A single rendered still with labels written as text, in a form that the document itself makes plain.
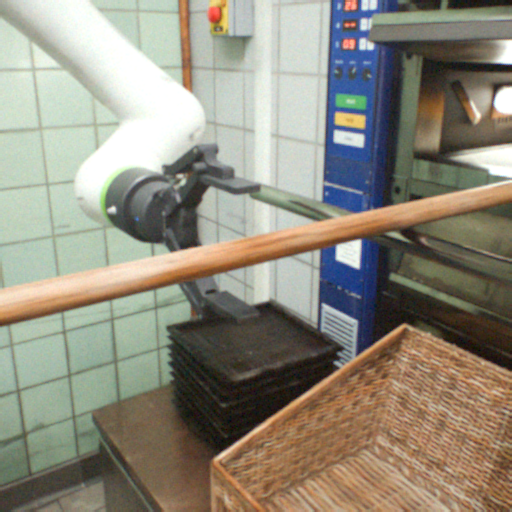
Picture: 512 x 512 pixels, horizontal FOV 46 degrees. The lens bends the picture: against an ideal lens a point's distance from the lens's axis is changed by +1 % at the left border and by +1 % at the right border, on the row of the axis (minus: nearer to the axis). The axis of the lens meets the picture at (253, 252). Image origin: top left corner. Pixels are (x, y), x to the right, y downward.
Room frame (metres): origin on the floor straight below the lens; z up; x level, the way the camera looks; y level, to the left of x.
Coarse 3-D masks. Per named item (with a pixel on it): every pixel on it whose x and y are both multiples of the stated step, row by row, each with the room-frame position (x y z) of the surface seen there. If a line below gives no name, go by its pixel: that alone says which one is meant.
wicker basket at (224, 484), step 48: (432, 336) 1.04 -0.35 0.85; (336, 384) 0.98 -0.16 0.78; (384, 384) 1.06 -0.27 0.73; (432, 384) 1.01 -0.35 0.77; (480, 384) 0.94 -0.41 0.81; (288, 432) 0.92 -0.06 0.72; (336, 432) 0.99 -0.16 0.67; (384, 432) 1.04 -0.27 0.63; (432, 432) 0.97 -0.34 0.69; (480, 432) 0.90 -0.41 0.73; (240, 480) 0.85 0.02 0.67; (288, 480) 0.92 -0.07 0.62; (336, 480) 0.95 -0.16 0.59; (384, 480) 0.95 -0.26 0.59; (432, 480) 0.93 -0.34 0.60
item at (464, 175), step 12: (432, 156) 1.18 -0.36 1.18; (420, 168) 1.14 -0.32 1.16; (432, 168) 1.12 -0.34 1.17; (444, 168) 1.10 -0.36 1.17; (456, 168) 1.08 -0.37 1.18; (468, 168) 1.06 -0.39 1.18; (480, 168) 1.06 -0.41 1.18; (492, 168) 1.05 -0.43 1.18; (504, 168) 1.05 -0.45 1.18; (420, 180) 1.14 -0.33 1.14; (432, 180) 1.12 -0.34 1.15; (444, 180) 1.09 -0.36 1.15; (456, 180) 1.07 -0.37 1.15; (468, 180) 1.05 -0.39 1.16; (480, 180) 1.03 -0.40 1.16; (492, 180) 1.01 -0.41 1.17; (504, 180) 0.99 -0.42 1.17
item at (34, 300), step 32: (480, 192) 0.76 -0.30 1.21; (320, 224) 0.62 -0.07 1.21; (352, 224) 0.63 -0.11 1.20; (384, 224) 0.66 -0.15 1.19; (416, 224) 0.69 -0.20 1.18; (160, 256) 0.51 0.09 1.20; (192, 256) 0.52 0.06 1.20; (224, 256) 0.54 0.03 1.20; (256, 256) 0.56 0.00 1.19; (288, 256) 0.59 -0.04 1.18; (32, 288) 0.44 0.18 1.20; (64, 288) 0.45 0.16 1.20; (96, 288) 0.47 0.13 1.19; (128, 288) 0.48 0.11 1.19; (0, 320) 0.42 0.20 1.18
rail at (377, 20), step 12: (396, 12) 1.03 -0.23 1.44; (408, 12) 1.01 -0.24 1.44; (420, 12) 0.99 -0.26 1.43; (432, 12) 0.97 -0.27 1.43; (444, 12) 0.95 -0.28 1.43; (456, 12) 0.93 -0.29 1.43; (468, 12) 0.92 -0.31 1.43; (480, 12) 0.90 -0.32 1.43; (492, 12) 0.88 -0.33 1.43; (504, 12) 0.87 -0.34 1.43; (372, 24) 1.07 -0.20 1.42; (384, 24) 1.05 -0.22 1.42; (396, 24) 1.03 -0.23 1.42; (408, 24) 1.01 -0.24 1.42
